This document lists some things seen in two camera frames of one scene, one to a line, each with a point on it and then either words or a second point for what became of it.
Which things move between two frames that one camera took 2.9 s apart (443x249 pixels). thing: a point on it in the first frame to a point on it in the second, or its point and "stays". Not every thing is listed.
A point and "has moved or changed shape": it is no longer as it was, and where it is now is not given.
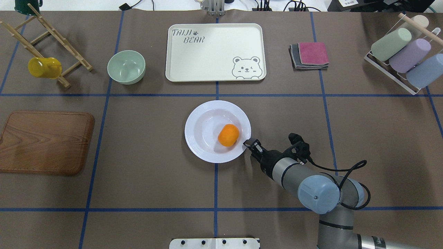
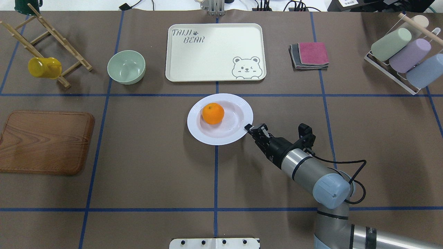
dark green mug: x=21 y=6 stays
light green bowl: x=126 y=67 stays
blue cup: x=427 y=72 stays
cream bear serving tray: x=216 y=52 stays
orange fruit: x=228 y=135 to x=213 y=113
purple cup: x=407 y=55 stays
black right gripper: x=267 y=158 to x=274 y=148
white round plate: x=202 y=125 has moved or changed shape
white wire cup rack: x=398 y=77 stays
